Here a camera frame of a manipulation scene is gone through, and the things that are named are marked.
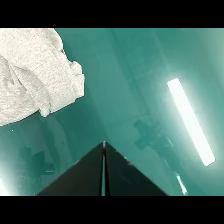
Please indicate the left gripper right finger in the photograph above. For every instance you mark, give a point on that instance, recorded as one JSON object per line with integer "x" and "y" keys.
{"x": 128, "y": 178}

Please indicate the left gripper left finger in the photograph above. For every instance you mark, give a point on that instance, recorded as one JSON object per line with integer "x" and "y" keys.
{"x": 83, "y": 178}

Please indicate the white garment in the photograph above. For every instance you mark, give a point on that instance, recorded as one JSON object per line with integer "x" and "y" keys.
{"x": 31, "y": 73}

